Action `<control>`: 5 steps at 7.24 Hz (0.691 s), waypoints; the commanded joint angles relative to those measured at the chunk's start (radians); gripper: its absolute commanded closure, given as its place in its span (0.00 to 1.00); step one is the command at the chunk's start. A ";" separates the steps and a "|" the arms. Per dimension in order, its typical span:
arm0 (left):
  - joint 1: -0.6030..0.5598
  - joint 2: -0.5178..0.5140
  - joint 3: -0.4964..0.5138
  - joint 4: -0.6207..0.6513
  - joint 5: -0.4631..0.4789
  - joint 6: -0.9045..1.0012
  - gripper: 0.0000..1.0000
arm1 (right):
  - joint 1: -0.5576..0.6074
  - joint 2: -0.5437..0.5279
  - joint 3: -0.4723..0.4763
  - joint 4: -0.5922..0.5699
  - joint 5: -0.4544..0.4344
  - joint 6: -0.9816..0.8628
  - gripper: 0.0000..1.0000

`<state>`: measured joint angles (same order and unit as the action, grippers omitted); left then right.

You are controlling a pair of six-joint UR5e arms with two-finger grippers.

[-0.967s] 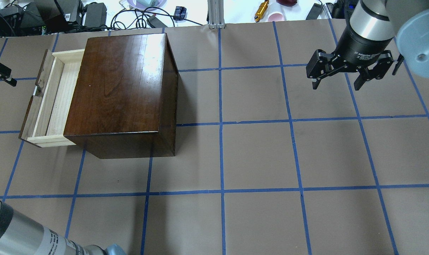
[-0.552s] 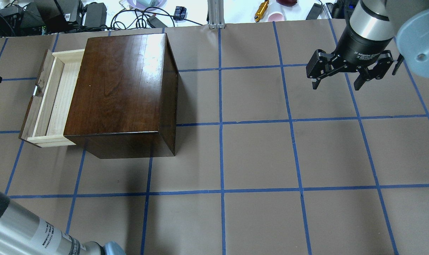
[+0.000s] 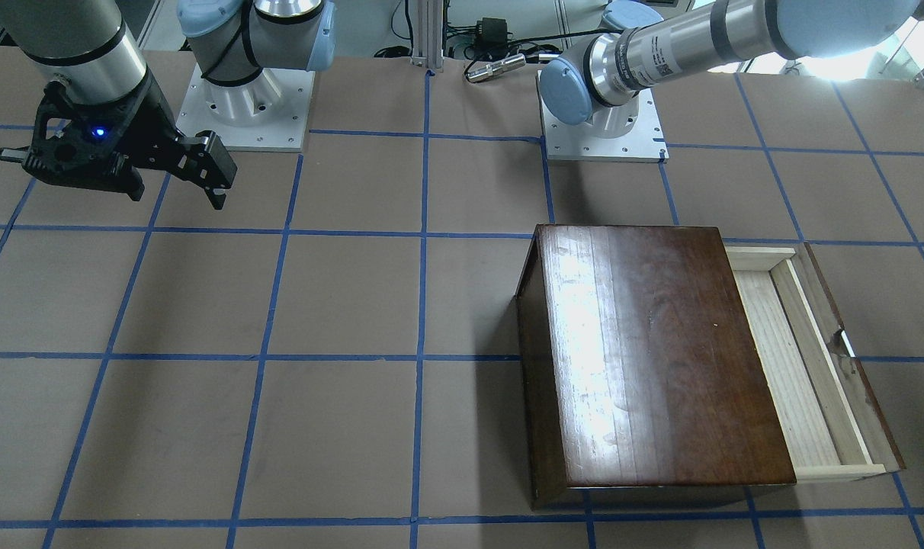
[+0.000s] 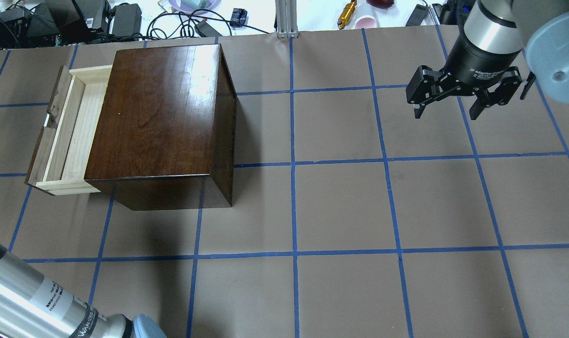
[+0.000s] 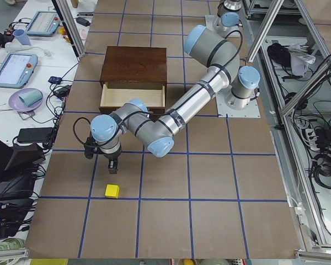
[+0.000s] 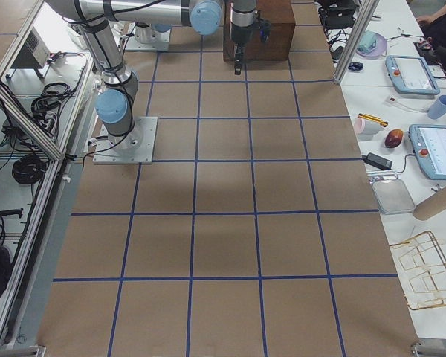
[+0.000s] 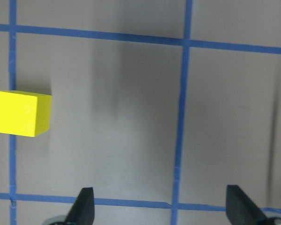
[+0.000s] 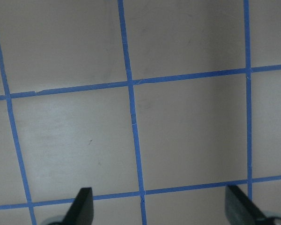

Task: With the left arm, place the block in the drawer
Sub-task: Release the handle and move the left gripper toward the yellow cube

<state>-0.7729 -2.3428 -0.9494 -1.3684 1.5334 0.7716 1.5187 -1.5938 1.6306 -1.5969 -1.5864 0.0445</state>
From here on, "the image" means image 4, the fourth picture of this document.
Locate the black power brick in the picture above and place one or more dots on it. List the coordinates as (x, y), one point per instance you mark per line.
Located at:
(418, 15)

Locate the small blue black device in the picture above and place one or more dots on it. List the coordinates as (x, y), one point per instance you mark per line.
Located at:
(238, 18)

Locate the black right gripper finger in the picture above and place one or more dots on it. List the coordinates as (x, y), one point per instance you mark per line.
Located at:
(510, 81)
(424, 89)

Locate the pink cup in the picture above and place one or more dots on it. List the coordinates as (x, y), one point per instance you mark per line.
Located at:
(366, 22)

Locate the wooden drawer with white handle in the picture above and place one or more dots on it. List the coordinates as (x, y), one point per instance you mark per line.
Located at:
(61, 154)

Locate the dark wooden drawer box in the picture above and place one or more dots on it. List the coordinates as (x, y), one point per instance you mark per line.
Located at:
(166, 132)

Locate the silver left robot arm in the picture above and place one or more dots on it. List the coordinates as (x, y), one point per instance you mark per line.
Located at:
(33, 305)

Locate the black power adapter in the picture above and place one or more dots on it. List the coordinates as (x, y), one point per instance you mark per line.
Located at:
(126, 20)

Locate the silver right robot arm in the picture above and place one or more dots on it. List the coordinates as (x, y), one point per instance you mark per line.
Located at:
(539, 28)

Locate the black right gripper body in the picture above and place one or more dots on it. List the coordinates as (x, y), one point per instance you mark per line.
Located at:
(478, 62)

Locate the aluminium frame post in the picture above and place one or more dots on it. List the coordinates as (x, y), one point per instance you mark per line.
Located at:
(286, 19)

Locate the purple plate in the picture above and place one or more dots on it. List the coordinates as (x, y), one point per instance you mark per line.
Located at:
(189, 6)

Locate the gold metal tool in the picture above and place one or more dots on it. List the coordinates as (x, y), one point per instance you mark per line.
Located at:
(346, 14)

